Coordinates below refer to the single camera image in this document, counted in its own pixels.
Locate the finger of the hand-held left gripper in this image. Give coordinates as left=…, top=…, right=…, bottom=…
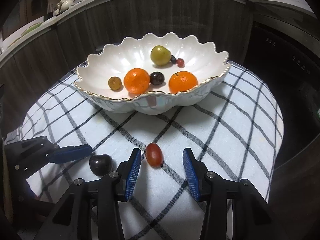
left=47, top=144, right=93, bottom=165

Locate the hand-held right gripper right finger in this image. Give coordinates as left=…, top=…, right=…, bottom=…
left=182, top=147, right=298, bottom=240

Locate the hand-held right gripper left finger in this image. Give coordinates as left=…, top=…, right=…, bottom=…
left=32, top=147, right=142, bottom=240

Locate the dark purple plum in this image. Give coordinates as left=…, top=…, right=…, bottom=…
left=149, top=72, right=164, bottom=86
left=89, top=155, right=113, bottom=176

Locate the small brown round fruit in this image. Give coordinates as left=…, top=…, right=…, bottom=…
left=108, top=77, right=122, bottom=90

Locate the orange mandarin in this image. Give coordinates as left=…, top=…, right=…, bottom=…
left=169, top=71, right=198, bottom=94
left=124, top=68, right=150, bottom=94

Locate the white scalloped bowl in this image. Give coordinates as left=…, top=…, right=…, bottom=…
left=74, top=32, right=232, bottom=115

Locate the green apple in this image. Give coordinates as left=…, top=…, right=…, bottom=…
left=150, top=45, right=172, bottom=67

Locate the white black checked cloth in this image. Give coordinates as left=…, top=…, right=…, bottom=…
left=5, top=60, right=284, bottom=240

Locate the black built-in dishwasher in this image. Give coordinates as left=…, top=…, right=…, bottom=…
left=244, top=21, right=320, bottom=170

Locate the green plate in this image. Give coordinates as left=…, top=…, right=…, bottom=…
left=21, top=21, right=44, bottom=37

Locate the white teapot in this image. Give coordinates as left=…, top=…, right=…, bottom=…
left=52, top=0, right=75, bottom=17

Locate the dark wood kitchen cabinet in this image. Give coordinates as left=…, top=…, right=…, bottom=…
left=0, top=0, right=253, bottom=140

